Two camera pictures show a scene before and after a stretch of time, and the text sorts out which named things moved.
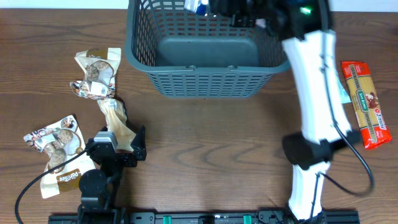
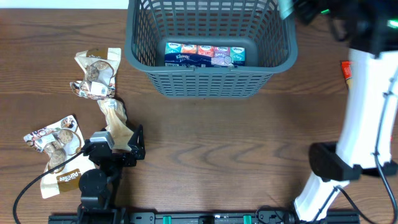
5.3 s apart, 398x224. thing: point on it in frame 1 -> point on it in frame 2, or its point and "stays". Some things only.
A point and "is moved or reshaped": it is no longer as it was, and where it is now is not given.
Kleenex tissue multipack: [196, 6] -> [183, 55]
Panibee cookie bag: [61, 141] stays
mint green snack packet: [344, 96] is moved or reshaped
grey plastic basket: [189, 54] stays
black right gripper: [240, 21] -> [301, 15]
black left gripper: [139, 154] stays
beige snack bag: [115, 113] stays
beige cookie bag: [101, 67] stays
